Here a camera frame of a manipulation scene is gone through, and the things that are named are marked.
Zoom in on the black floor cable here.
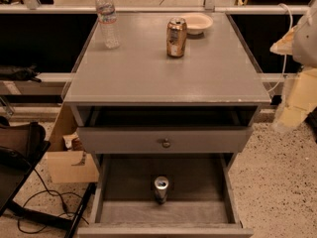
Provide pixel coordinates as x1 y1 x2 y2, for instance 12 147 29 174
16 168 91 235

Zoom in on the grey drawer cabinet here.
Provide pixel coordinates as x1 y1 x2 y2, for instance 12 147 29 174
63 11 272 161

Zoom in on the grey top drawer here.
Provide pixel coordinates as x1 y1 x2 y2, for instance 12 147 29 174
77 127 253 154

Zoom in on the clear plastic water bottle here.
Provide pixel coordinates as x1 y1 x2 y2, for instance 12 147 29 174
95 0 120 49

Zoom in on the round brass drawer knob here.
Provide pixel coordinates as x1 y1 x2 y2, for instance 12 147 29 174
161 139 170 148

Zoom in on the black object on rail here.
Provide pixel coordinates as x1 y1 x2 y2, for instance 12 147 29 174
0 65 41 82

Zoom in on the open grey middle drawer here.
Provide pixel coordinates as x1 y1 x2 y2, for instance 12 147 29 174
77 154 253 238

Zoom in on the white paper bowl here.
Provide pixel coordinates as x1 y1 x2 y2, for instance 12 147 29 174
182 13 213 35

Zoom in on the white hanging cable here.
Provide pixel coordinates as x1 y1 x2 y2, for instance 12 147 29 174
266 3 295 94

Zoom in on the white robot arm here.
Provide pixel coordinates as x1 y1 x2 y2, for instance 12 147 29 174
269 7 317 133

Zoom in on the silver blue redbull can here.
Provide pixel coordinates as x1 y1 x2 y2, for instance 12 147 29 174
154 176 169 204

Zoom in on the gold soda can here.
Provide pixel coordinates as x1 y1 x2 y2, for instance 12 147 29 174
166 17 187 58

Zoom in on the cardboard box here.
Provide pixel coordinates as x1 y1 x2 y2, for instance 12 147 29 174
47 105 99 183

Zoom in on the black chair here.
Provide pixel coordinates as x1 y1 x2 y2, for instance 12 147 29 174
0 116 95 238

